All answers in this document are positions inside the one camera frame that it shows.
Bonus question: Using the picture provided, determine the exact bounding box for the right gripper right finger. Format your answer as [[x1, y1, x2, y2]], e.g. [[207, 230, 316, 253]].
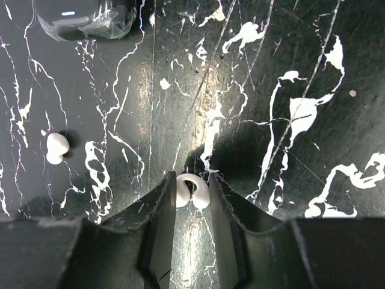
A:
[[209, 173, 317, 288]]

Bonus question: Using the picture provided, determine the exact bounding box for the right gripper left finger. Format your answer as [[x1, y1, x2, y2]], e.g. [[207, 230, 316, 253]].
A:
[[59, 172, 176, 288]]

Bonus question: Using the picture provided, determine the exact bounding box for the white earbud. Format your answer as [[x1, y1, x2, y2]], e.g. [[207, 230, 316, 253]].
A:
[[176, 173, 210, 210], [46, 133, 70, 165]]

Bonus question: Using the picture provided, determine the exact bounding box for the black earbud charging case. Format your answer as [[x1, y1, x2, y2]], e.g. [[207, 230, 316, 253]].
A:
[[32, 0, 137, 42]]

